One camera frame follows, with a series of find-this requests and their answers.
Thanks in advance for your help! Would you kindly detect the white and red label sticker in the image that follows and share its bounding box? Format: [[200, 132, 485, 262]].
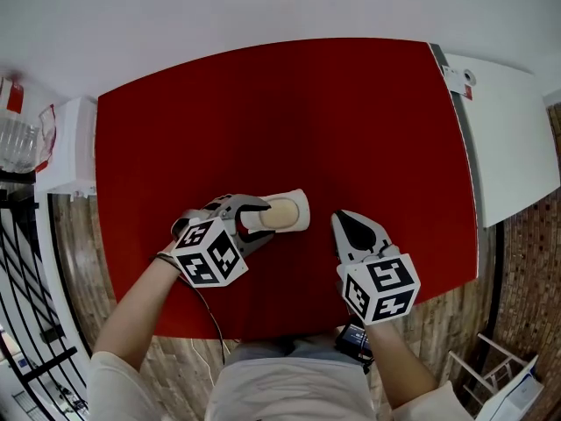
[[441, 64, 475, 101]]

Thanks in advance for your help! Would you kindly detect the red and clear plastic bag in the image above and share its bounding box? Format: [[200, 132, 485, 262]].
[[38, 103, 58, 173]]

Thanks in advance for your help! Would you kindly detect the beige rounded object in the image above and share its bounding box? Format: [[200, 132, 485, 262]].
[[258, 197, 300, 231]]

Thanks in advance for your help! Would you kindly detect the black metal railing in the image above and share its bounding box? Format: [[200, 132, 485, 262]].
[[0, 186, 94, 421]]

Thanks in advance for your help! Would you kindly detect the clear water bottle red label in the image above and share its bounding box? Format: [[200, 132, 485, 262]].
[[0, 75, 40, 173]]

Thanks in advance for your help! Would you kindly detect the person's left forearm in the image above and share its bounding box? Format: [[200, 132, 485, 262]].
[[92, 256, 181, 372]]

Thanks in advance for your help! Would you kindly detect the person's white shirt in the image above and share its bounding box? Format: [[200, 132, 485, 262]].
[[87, 335, 475, 421]]

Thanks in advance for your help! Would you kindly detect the thin black cable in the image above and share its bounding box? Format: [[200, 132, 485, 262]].
[[151, 254, 227, 366]]

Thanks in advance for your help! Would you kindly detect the person's right forearm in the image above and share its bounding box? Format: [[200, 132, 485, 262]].
[[366, 320, 440, 410]]

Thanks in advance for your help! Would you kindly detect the white side table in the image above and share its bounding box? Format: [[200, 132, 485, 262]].
[[431, 42, 561, 230]]

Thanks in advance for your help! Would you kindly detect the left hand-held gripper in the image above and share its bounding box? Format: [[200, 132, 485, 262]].
[[170, 194, 273, 289]]

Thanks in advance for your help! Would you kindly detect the black waist device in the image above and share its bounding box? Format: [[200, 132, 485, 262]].
[[335, 322, 376, 375]]

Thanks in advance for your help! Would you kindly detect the white box blue trim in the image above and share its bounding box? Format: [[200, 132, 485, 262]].
[[475, 355, 544, 421]]

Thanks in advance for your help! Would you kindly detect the white frame chair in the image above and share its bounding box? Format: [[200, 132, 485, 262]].
[[446, 332, 532, 411]]

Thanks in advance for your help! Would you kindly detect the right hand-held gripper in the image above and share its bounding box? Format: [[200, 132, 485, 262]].
[[331, 210, 422, 326]]

